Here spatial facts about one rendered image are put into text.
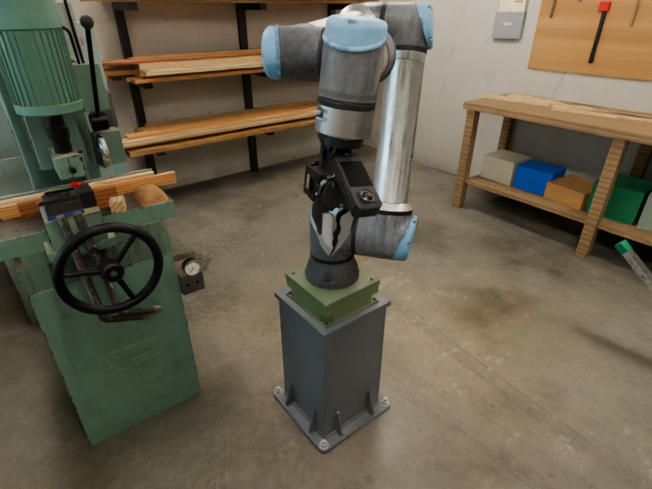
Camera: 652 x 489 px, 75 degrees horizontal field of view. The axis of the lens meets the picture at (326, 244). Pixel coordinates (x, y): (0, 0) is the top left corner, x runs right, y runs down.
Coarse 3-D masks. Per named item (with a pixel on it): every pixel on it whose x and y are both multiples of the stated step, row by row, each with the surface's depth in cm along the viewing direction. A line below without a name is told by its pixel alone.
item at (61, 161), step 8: (72, 152) 131; (56, 160) 127; (64, 160) 128; (72, 160) 129; (80, 160) 130; (56, 168) 130; (64, 168) 129; (80, 168) 131; (64, 176) 130; (72, 176) 131; (80, 176) 132
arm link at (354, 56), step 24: (336, 24) 58; (360, 24) 57; (384, 24) 59; (336, 48) 58; (360, 48) 58; (384, 48) 64; (336, 72) 60; (360, 72) 59; (336, 96) 61; (360, 96) 61
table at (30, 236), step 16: (128, 208) 136; (144, 208) 137; (160, 208) 140; (0, 224) 126; (16, 224) 126; (32, 224) 126; (0, 240) 117; (16, 240) 119; (32, 240) 121; (48, 240) 123; (112, 240) 125; (0, 256) 118; (16, 256) 120; (48, 256) 117
